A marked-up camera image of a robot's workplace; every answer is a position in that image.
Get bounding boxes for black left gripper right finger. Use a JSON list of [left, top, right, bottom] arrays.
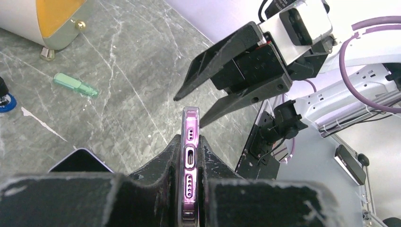
[[198, 136, 342, 227]]

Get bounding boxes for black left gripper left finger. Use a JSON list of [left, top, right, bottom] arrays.
[[0, 135, 181, 227]]

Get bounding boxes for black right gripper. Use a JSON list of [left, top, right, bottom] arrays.
[[174, 21, 328, 128]]

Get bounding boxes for phone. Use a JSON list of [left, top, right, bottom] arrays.
[[48, 148, 114, 173], [177, 106, 200, 227]]

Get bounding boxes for phone in lilac case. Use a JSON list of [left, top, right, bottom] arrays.
[[48, 148, 114, 173]]

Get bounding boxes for small green plastic tool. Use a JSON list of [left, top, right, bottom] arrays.
[[53, 73, 98, 97]]

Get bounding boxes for blue black stapler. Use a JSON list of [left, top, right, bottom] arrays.
[[0, 78, 17, 113]]

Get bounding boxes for round beige drawer cabinet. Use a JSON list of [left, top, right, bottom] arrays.
[[0, 0, 94, 61]]

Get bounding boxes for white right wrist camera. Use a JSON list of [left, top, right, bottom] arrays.
[[258, 0, 333, 65]]

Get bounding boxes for aluminium frame rail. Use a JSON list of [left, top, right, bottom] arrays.
[[317, 105, 401, 227]]

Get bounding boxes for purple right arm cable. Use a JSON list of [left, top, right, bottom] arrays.
[[275, 16, 401, 165]]

